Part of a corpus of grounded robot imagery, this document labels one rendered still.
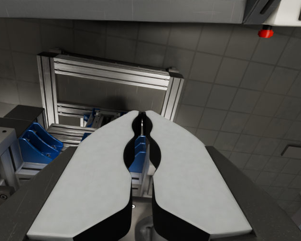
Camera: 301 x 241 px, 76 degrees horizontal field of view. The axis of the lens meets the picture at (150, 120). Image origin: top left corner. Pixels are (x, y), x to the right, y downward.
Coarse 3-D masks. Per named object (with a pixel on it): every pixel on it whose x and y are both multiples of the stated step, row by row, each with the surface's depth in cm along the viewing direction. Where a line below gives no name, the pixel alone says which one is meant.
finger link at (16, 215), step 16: (64, 160) 8; (48, 176) 7; (16, 192) 6; (32, 192) 6; (48, 192) 6; (0, 208) 6; (16, 208) 6; (32, 208) 6; (0, 224) 5; (16, 224) 5; (0, 240) 5; (16, 240) 5; (32, 240) 5
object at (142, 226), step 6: (150, 216) 51; (138, 222) 53; (144, 222) 51; (150, 222) 50; (138, 228) 52; (144, 228) 50; (150, 228) 50; (138, 234) 51; (144, 234) 49; (150, 234) 49; (156, 234) 48; (138, 240) 50; (144, 240) 48; (150, 240) 48; (156, 240) 47; (162, 240) 47
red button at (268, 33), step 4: (264, 24) 50; (264, 28) 50; (268, 28) 50; (260, 32) 51; (264, 32) 50; (268, 32) 50; (272, 32) 50; (260, 36) 51; (264, 36) 51; (268, 36) 51
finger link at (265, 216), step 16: (224, 160) 8; (224, 176) 7; (240, 176) 7; (240, 192) 7; (256, 192) 7; (256, 208) 6; (272, 208) 6; (256, 224) 6; (272, 224) 6; (288, 224) 6; (224, 240) 5; (240, 240) 5; (256, 240) 5; (272, 240) 5; (288, 240) 5
